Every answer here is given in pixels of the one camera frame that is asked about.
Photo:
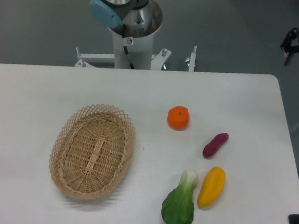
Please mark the purple sweet potato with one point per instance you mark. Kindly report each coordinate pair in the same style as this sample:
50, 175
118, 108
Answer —
213, 146

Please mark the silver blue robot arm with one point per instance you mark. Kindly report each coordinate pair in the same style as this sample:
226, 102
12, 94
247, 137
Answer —
111, 13

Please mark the orange tangerine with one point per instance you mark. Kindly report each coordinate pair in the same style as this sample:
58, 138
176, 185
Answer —
178, 118

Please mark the yellow mango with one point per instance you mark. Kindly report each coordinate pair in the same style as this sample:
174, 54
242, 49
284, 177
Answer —
212, 187

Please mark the green bok choy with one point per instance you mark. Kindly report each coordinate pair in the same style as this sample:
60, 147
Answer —
178, 206

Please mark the woven wicker basket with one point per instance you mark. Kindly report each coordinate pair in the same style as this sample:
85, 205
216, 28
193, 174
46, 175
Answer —
93, 151

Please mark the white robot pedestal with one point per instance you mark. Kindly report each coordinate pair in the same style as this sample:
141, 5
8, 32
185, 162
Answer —
141, 24

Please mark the white metal base frame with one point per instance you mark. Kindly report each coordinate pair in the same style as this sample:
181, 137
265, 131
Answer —
127, 55

